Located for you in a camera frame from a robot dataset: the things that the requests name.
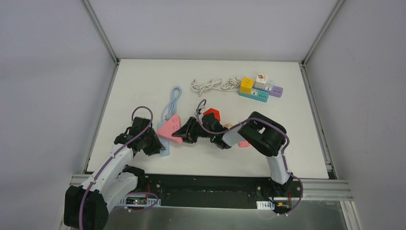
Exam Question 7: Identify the red cube socket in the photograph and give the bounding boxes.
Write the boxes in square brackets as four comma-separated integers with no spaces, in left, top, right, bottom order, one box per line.
[203,108,221,121]

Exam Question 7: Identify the pink power strip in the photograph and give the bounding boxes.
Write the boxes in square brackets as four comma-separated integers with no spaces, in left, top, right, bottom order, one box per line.
[156,114,183,144]

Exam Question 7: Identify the pink plug adapter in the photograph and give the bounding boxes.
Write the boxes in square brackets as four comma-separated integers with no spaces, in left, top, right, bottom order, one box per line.
[238,140,251,148]

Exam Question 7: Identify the beige cube socket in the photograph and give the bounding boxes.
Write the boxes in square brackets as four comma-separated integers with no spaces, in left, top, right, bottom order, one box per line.
[223,123,233,129]

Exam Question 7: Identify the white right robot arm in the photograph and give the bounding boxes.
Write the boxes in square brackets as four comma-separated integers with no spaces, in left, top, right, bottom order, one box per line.
[172,111,293,196]

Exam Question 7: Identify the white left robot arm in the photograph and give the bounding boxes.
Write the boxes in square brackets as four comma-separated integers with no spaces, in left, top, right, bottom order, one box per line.
[63,117,164,230]

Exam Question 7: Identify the yellow cube socket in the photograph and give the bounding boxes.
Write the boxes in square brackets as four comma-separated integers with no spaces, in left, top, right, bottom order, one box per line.
[239,77,254,94]

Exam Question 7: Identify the white cube socket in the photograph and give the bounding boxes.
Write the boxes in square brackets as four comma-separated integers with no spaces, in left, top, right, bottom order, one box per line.
[253,74,268,89]

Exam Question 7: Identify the teal power strip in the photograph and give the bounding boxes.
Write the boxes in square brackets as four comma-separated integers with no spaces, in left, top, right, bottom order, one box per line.
[238,88,269,103]

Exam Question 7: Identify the purple power strip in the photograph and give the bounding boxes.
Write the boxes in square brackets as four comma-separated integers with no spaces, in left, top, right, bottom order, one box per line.
[264,80,283,98]

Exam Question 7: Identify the white coiled cable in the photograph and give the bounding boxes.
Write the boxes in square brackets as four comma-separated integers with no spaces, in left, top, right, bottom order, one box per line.
[221,77,242,92]
[191,78,223,97]

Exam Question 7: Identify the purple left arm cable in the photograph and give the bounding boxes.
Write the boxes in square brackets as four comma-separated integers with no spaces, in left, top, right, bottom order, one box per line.
[79,106,159,230]

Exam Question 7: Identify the light blue cable with plug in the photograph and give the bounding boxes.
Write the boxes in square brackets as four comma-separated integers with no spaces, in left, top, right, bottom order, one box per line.
[161,86,183,123]

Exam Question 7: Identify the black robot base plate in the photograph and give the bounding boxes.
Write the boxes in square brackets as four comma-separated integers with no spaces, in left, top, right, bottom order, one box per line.
[121,174,302,209]

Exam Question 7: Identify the aluminium frame rail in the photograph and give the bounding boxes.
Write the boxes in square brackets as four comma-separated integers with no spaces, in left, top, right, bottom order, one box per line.
[81,0,119,65]

